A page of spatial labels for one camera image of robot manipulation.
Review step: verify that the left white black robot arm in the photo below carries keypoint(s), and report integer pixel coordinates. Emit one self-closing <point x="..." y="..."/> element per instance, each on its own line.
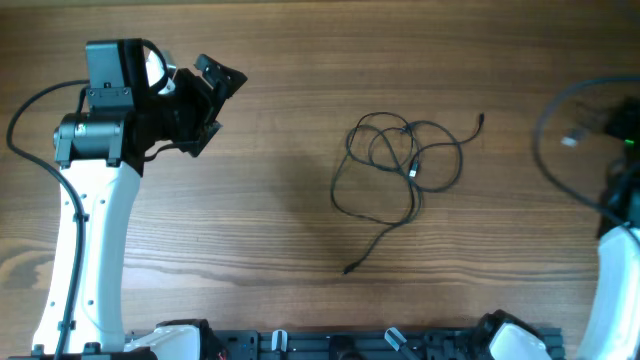
<point x="132" y="107"/>

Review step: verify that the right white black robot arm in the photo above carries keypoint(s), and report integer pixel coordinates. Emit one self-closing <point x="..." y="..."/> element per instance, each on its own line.
<point x="613" y="327"/>

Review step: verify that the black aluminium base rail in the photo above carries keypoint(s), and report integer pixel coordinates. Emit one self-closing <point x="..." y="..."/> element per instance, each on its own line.
<point x="345" y="345"/>

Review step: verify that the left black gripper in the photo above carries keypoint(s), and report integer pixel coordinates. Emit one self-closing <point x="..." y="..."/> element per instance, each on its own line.
<point x="205" y="100"/>

